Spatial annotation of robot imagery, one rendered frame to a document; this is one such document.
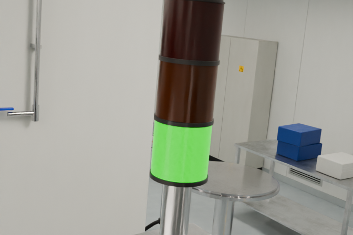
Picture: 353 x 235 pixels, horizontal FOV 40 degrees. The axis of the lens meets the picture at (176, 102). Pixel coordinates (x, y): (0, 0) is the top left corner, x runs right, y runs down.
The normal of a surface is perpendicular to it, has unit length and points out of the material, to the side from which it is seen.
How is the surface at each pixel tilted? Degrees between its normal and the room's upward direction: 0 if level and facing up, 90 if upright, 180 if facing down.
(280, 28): 90
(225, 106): 90
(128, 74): 90
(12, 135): 90
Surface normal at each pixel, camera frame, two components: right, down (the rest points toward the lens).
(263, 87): 0.58, 0.19
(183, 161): 0.07, 0.18
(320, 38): -0.81, 0.04
